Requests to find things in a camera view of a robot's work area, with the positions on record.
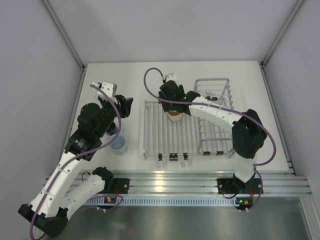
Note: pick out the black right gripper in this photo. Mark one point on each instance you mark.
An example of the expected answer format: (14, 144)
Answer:
(167, 107)

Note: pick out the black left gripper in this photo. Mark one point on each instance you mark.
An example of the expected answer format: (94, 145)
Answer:
(124, 110)

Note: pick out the cream steel cup brown band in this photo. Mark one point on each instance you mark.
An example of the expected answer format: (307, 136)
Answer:
(174, 116)

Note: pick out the light blue ceramic mug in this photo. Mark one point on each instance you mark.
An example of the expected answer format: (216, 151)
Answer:
(119, 144)

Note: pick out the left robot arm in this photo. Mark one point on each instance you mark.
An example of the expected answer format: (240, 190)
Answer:
(53, 207)

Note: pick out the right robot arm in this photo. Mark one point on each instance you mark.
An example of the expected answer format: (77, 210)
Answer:
(245, 127)

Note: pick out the silver flat dish rack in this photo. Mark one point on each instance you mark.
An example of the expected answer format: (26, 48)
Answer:
(166, 141)

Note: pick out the silver upright plate rack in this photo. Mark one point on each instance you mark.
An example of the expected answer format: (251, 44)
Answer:
(215, 137)

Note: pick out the dark blue ceramic mug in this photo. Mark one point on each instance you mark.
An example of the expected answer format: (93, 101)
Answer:
(112, 130)

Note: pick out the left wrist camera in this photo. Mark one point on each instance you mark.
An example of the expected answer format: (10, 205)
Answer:
(108, 88)

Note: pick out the perforated cable tray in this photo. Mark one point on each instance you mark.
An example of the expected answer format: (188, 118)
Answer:
(165, 201)

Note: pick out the aluminium frame post right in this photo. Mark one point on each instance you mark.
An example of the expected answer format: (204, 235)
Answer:
(289, 20)

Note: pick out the aluminium frame post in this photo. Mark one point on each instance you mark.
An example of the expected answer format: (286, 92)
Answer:
(62, 32)
(289, 20)

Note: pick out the aluminium frame post left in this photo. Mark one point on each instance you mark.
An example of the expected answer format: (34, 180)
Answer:
(62, 32)

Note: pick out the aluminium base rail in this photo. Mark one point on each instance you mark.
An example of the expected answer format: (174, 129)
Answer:
(206, 183)

